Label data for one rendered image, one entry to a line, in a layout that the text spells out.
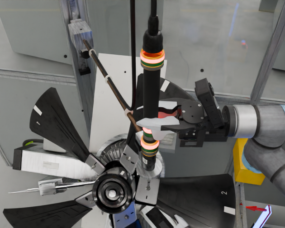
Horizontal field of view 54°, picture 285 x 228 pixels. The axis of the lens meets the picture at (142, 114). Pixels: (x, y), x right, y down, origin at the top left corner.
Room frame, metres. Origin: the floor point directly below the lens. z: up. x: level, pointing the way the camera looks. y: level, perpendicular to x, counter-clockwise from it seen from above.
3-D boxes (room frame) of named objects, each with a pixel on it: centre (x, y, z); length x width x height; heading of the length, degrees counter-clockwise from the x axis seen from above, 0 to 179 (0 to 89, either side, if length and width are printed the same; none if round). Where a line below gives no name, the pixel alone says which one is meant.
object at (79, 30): (1.01, 0.24, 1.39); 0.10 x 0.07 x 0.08; 25
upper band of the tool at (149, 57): (0.44, -0.02, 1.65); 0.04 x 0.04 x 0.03
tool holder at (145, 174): (0.45, -0.01, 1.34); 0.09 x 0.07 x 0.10; 25
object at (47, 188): (0.51, 0.32, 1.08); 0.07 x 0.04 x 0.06; 90
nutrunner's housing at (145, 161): (0.44, -0.02, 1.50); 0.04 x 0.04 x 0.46
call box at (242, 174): (0.66, -0.42, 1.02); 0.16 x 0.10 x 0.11; 170
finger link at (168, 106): (0.47, -0.03, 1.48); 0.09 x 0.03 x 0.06; 81
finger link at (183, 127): (0.41, -0.08, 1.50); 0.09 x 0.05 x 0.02; 98
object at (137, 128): (0.72, 0.11, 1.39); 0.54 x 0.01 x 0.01; 25
